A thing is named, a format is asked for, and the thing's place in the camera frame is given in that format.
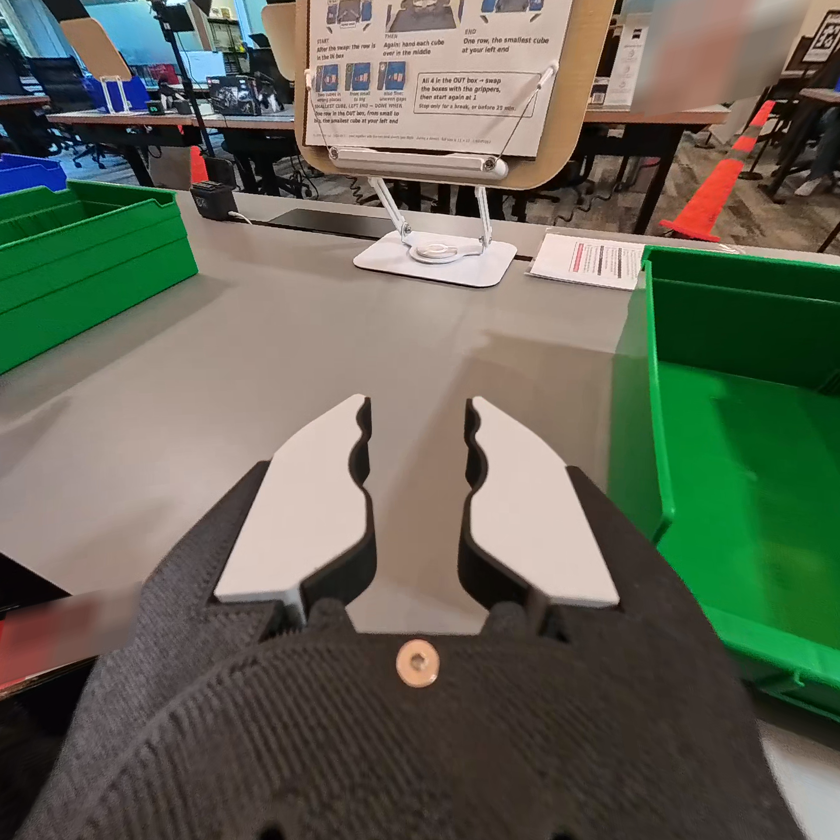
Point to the printed instruction sheet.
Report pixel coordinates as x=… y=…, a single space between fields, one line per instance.
x=459 y=65

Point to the grey desk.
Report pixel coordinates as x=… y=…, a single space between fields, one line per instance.
x=262 y=361

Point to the green plastic bin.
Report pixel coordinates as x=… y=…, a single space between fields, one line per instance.
x=754 y=492
x=98 y=295

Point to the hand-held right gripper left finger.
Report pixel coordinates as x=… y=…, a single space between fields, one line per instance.
x=295 y=518

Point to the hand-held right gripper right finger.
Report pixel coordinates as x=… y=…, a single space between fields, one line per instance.
x=538 y=518

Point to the white document stand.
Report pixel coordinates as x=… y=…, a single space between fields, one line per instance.
x=577 y=131

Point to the blue plastic bin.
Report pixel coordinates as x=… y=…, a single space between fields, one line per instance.
x=26 y=174

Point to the black white marker sign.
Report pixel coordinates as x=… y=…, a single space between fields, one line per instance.
x=823 y=36

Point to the large striped orange cone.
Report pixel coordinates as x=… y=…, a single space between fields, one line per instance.
x=709 y=197

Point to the wooden top table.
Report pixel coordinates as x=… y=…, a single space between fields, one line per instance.
x=656 y=117

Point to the black charger box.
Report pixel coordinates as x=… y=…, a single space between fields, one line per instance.
x=213 y=200

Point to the laminated paper sheet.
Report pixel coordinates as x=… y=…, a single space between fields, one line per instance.
x=590 y=262

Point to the pale oval pad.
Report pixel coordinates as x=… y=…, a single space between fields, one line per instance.
x=436 y=251

